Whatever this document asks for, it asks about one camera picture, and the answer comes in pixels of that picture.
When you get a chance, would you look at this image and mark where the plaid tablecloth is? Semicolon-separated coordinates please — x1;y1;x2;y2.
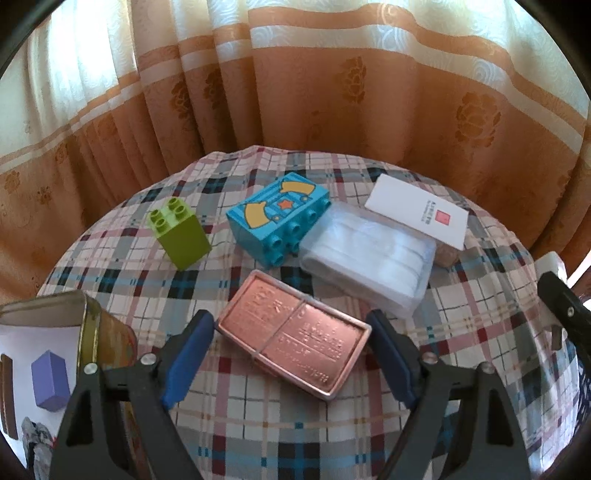
36;144;583;480

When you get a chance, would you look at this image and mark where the blue toy brick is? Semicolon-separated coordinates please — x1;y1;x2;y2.
226;173;331;269

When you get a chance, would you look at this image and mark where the small white box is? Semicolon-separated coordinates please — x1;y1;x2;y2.
534;251;568;283

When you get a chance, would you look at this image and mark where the green toy brick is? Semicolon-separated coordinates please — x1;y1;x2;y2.
147;197;211;270

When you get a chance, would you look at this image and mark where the clear plastic box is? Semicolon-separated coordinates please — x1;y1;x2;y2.
298;202;436;319

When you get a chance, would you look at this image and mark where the orange cream patterned curtain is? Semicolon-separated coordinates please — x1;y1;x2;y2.
1;1;590;300

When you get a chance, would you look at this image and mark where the purple foam block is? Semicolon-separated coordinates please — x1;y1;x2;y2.
31;350;70;412

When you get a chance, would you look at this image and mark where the gold metal tin tray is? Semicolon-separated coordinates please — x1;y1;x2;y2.
1;290;151;479

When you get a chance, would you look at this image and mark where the white card box red logo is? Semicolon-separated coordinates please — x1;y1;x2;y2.
365;174;468;251

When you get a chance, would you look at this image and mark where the brown plastic comb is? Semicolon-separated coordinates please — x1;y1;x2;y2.
0;354;18;440

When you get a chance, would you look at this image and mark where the copper embossed metal tin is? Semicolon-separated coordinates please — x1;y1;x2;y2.
216;270;372;401

